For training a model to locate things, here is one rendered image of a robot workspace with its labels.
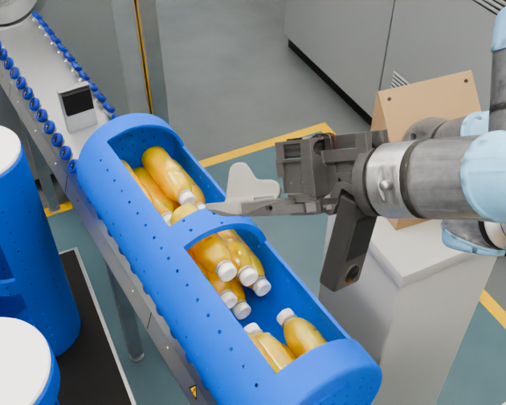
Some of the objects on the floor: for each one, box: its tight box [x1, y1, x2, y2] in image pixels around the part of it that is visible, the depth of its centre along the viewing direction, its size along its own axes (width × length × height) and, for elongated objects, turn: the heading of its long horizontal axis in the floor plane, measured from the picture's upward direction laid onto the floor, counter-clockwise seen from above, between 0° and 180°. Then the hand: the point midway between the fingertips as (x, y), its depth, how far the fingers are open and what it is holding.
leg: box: [105, 261, 145, 362], centre depth 224 cm, size 6×6×63 cm
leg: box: [18, 114, 61, 214], centre depth 284 cm, size 6×6×63 cm
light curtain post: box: [133, 0, 170, 126], centre depth 229 cm, size 6×6×170 cm
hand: (253, 202), depth 76 cm, fingers open, 14 cm apart
